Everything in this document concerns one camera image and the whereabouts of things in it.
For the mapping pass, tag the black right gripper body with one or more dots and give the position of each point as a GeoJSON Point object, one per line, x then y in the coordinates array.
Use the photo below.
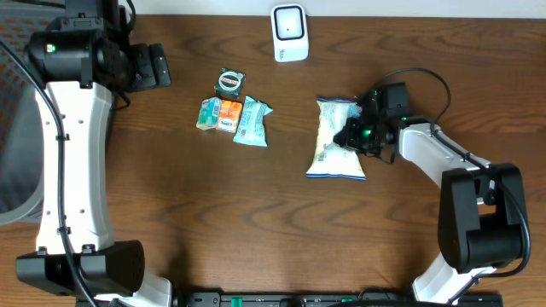
{"type": "Point", "coordinates": [362, 136]}

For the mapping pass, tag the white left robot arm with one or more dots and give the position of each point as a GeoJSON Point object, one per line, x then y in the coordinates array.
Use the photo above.
{"type": "Point", "coordinates": [78, 66]}

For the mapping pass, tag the yellow wet wipes pack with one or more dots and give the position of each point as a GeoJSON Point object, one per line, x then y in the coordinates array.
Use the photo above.
{"type": "Point", "coordinates": [331, 160]}

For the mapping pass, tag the grey plastic mesh basket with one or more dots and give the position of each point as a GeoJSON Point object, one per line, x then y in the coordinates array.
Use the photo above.
{"type": "Point", "coordinates": [22, 184]}

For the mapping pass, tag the teal Kleenex tissue pack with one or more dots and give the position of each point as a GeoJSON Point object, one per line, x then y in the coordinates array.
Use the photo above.
{"type": "Point", "coordinates": [209, 113]}

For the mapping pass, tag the green wipes pack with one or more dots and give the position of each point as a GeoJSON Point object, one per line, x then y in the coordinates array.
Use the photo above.
{"type": "Point", "coordinates": [251, 130]}

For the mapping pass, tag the white barcode scanner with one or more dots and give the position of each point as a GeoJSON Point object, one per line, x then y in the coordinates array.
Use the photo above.
{"type": "Point", "coordinates": [289, 32]}

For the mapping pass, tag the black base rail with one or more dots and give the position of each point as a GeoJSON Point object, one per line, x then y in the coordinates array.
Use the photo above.
{"type": "Point", "coordinates": [365, 298]}

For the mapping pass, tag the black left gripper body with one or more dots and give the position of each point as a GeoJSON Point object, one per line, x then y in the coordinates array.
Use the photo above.
{"type": "Point", "coordinates": [142, 66]}

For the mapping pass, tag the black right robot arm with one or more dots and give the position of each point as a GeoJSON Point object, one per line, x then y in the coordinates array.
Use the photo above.
{"type": "Point", "coordinates": [483, 230]}

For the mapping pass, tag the orange snack pack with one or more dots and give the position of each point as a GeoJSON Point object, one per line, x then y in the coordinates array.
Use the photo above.
{"type": "Point", "coordinates": [229, 115]}

